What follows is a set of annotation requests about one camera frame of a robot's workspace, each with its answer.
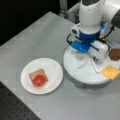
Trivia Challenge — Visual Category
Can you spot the brown toast slice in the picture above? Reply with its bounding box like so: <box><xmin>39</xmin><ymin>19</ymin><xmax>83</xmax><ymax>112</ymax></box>
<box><xmin>29</xmin><ymin>69</ymin><xmax>48</xmax><ymax>84</ymax></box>

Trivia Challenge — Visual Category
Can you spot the white divided round tray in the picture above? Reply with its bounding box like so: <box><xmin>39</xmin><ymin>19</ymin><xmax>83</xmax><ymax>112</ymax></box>
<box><xmin>63</xmin><ymin>47</ymin><xmax>120</xmax><ymax>85</ymax></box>

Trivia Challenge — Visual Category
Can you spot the yellow cheese slice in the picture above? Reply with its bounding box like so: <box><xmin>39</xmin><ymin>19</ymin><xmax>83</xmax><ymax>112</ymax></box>
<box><xmin>101</xmin><ymin>65</ymin><xmax>120</xmax><ymax>80</ymax></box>

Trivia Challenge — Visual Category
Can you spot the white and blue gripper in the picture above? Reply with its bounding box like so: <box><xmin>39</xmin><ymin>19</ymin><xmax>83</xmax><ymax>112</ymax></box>
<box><xmin>70</xmin><ymin>23</ymin><xmax>109</xmax><ymax>62</ymax></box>

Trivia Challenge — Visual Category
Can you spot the brown round patty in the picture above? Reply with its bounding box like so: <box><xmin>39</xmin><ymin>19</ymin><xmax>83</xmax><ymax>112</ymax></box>
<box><xmin>109</xmin><ymin>48</ymin><xmax>120</xmax><ymax>61</ymax></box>

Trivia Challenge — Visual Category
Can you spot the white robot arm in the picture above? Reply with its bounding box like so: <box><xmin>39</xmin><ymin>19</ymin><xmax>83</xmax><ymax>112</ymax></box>
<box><xmin>71</xmin><ymin>0</ymin><xmax>120</xmax><ymax>62</ymax></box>

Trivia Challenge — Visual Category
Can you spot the red tomato piece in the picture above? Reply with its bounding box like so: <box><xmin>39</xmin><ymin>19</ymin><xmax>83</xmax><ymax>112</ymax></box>
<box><xmin>33</xmin><ymin>75</ymin><xmax>47</xmax><ymax>87</ymax></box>

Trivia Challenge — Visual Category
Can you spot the white paper plate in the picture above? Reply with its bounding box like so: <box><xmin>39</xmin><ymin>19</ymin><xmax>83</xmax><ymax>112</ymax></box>
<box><xmin>21</xmin><ymin>58</ymin><xmax>63</xmax><ymax>94</ymax></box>

